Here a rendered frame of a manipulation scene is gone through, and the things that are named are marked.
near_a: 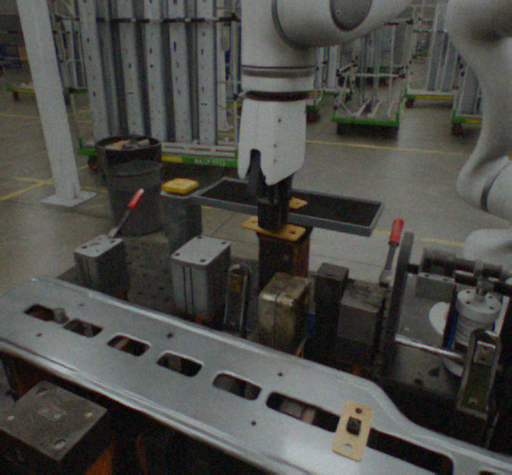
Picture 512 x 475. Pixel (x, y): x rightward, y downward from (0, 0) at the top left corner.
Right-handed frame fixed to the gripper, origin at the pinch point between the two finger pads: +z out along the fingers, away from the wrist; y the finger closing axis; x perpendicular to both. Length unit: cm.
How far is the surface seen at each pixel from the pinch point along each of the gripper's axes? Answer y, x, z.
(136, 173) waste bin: -161, -197, 74
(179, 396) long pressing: 12.9, -7.6, 25.7
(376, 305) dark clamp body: -11.6, 12.7, 17.6
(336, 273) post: -14.5, 4.9, 15.8
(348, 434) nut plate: 6.7, 15.1, 25.2
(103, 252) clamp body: -4.1, -41.5, 20.1
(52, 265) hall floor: -99, -222, 128
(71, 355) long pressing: 15.2, -27.9, 25.8
